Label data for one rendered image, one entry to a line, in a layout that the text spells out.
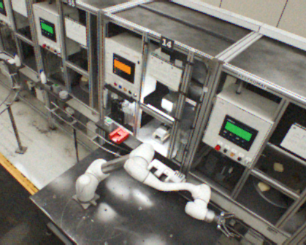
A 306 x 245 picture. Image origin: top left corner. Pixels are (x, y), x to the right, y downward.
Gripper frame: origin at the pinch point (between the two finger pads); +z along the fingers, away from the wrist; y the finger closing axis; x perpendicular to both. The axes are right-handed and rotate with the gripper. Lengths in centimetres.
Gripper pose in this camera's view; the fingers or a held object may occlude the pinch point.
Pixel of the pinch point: (239, 228)
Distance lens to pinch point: 219.4
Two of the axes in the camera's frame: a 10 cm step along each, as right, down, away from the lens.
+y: -4.0, 6.4, -6.6
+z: 9.2, 3.3, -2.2
